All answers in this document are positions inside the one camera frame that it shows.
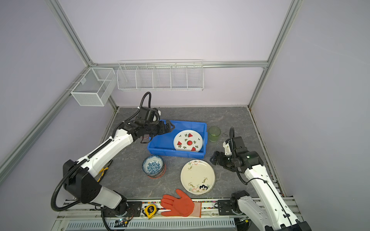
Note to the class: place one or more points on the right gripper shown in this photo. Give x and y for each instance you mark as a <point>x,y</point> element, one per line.
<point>217,154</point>

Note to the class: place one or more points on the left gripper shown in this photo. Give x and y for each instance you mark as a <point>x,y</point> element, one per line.
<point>168,127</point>

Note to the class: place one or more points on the white watermelon pattern plate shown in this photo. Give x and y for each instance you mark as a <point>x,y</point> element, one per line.
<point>188,140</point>

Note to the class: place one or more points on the cream floral plate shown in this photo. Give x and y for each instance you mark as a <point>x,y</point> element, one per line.
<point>197,177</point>

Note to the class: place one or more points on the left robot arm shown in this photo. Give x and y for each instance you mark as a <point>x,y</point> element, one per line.
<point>79,176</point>

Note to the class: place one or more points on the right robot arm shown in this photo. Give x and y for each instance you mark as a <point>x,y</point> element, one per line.
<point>250,169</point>

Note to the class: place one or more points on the blue plastic bin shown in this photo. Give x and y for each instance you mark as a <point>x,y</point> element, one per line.
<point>163,145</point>

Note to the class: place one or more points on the green transparent cup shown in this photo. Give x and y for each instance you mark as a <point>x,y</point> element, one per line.
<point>214,133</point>

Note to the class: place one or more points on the blue patterned bowl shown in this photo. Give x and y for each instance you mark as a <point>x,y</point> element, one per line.
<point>153,165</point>

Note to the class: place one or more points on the red rubber glove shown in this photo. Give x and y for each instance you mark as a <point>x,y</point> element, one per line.
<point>182,206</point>

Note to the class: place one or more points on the white mesh basket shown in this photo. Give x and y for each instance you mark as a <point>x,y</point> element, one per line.
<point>95,86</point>

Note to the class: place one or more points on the yellow tape measure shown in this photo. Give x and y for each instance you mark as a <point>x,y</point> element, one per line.
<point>150,210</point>

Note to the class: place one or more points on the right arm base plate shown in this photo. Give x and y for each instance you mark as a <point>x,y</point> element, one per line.
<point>227,207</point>

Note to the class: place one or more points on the white wire wall rack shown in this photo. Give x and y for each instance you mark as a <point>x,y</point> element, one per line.
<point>172,74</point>

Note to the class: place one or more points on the white vented rail cover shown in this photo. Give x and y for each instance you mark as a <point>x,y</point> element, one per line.
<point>153,224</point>

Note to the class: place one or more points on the yellow handled pliers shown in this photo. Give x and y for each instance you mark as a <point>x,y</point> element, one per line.
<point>103,171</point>

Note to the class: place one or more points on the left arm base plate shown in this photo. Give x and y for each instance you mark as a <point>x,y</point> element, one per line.
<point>133,209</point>

